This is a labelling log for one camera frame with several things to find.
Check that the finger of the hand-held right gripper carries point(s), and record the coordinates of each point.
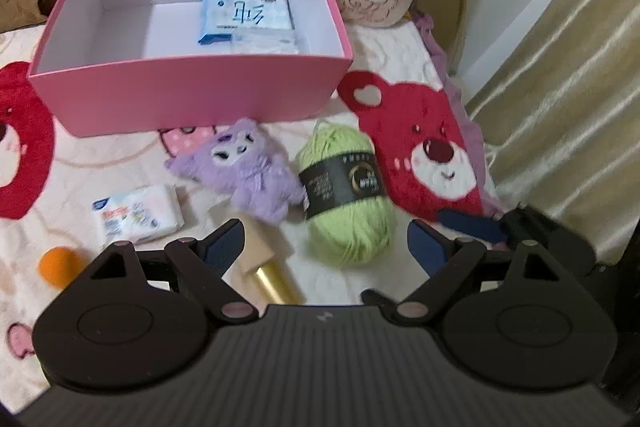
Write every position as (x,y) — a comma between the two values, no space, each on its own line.
(377,298)
(475,227)

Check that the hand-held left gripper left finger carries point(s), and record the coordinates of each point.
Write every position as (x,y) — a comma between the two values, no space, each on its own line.
(225,247)

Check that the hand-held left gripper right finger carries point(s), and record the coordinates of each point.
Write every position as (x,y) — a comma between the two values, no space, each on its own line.
(429,247)

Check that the purple plush toy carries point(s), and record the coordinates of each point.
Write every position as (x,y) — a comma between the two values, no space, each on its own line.
(245,172)

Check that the green yarn ball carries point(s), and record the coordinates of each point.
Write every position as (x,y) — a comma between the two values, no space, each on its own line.
(345,217)

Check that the white tissue pack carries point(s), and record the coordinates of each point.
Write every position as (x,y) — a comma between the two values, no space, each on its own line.
(135,214)

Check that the pink cardboard box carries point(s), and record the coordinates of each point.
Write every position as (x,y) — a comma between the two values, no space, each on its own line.
(200,97)

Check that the orange makeup sponge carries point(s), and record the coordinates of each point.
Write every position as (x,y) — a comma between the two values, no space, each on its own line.
(62,267)

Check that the clear plastic box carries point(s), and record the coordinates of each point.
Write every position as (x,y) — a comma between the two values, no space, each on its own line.
(270,44)

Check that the blue wet wipes pack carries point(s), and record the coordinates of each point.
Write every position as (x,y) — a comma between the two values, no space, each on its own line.
(245,17)

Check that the red bear printed blanket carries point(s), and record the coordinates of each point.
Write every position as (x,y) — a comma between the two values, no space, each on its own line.
(435,147)

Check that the beige curtain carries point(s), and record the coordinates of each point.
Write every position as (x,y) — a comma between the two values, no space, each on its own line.
(565,82)

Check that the beige bed headboard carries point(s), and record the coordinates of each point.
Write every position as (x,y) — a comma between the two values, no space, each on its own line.
(445,7)

